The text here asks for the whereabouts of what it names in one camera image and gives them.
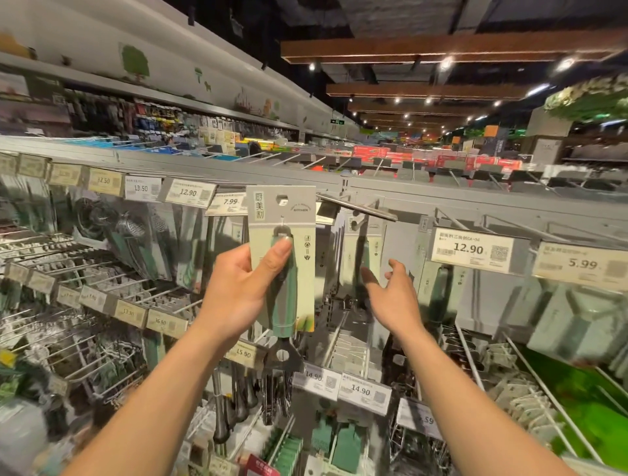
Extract person's left forearm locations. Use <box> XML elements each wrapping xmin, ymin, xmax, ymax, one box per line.
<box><xmin>61</xmin><ymin>328</ymin><xmax>254</xmax><ymax>476</ymax></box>

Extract rows of hanging utensil packets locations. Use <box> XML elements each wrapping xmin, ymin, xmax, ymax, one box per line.
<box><xmin>0</xmin><ymin>171</ymin><xmax>628</xmax><ymax>476</ymax></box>

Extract person's right forearm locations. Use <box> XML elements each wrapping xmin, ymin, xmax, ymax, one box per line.
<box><xmin>395</xmin><ymin>326</ymin><xmax>582</xmax><ymax>476</ymax></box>

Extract person's right hand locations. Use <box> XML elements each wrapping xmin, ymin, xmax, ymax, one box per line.
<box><xmin>359</xmin><ymin>258</ymin><xmax>429</xmax><ymax>341</ymax></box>

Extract black headed green peeler packet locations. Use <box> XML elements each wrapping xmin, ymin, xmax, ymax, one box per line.
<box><xmin>245</xmin><ymin>184</ymin><xmax>319</xmax><ymax>396</ymax></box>

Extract group of green packets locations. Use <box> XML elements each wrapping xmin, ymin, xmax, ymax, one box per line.
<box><xmin>513</xmin><ymin>341</ymin><xmax>628</xmax><ymax>472</ymax></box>

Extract person's left hand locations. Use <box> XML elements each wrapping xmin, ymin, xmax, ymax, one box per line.
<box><xmin>194</xmin><ymin>236</ymin><xmax>296</xmax><ymax>347</ymax></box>

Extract kitchen tools display rack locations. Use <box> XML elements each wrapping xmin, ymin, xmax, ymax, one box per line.
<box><xmin>0</xmin><ymin>132</ymin><xmax>628</xmax><ymax>476</ymax></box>

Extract green foliage ceiling decor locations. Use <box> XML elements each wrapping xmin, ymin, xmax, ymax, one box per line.
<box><xmin>542</xmin><ymin>71</ymin><xmax>628</xmax><ymax>126</ymax></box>

